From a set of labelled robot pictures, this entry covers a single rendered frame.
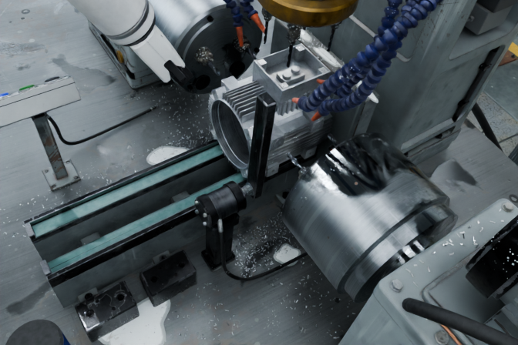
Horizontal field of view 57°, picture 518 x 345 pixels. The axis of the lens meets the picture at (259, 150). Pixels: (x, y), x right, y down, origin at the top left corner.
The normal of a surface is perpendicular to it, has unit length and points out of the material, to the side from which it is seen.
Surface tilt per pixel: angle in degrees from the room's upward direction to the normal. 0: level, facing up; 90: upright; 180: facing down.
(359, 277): 73
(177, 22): 43
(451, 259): 0
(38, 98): 52
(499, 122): 0
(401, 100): 90
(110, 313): 0
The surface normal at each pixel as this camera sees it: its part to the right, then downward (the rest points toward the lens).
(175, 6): -0.41, -0.29
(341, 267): -0.79, 0.23
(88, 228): 0.55, 0.67
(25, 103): 0.49, 0.15
